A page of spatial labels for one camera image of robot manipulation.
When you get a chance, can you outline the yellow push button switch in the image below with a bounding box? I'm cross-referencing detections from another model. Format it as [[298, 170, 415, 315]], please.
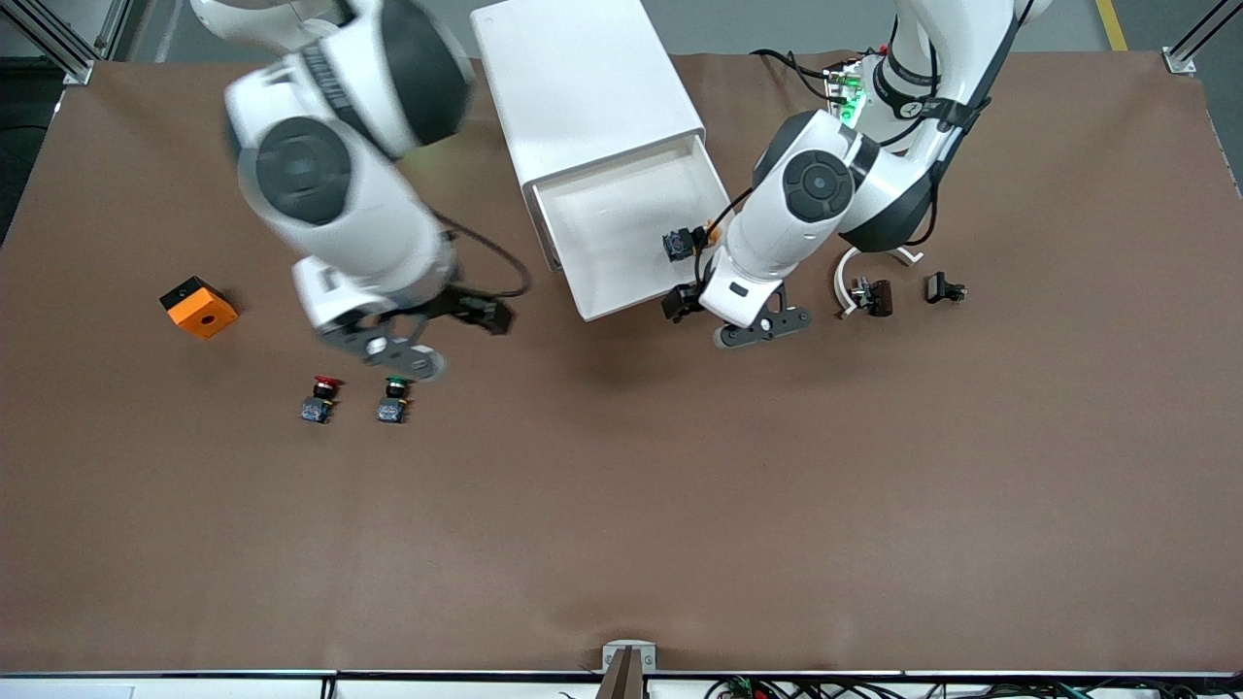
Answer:
[[662, 223, 724, 263]]

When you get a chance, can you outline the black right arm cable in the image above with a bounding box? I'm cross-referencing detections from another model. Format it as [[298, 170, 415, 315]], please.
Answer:
[[432, 218, 533, 298]]

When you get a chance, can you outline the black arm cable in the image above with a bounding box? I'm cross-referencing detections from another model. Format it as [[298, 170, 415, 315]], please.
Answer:
[[432, 218, 533, 298], [694, 189, 758, 284]]

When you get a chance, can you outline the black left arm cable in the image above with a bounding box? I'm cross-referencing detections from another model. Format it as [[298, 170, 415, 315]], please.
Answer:
[[694, 189, 758, 284]]

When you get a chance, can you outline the white curved plastic bracket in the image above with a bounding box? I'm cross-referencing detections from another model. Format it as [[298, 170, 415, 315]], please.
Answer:
[[833, 246, 924, 320]]

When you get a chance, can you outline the red push button switch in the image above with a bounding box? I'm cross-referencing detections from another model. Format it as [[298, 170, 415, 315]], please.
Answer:
[[300, 375, 342, 424]]

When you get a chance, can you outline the green push button switch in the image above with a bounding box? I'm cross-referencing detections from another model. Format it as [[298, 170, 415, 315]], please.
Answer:
[[376, 376, 416, 424]]

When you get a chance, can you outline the orange button enclosure box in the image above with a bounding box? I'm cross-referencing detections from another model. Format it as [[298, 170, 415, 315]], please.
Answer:
[[160, 276, 239, 340]]

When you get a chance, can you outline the black left base cable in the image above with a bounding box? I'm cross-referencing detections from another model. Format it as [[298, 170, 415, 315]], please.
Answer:
[[751, 49, 838, 103]]

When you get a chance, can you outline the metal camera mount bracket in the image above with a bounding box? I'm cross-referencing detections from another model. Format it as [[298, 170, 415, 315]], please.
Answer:
[[594, 641, 657, 699]]

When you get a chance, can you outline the aluminium frame profile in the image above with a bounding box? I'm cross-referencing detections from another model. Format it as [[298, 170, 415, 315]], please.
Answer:
[[1162, 0, 1243, 74], [0, 0, 98, 86]]

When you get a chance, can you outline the white table edge rail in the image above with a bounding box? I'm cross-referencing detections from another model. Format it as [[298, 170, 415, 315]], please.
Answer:
[[0, 670, 1243, 699]]

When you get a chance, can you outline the black cable bundle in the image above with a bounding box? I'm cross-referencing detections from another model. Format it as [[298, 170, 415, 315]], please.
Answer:
[[704, 677, 1243, 699]]

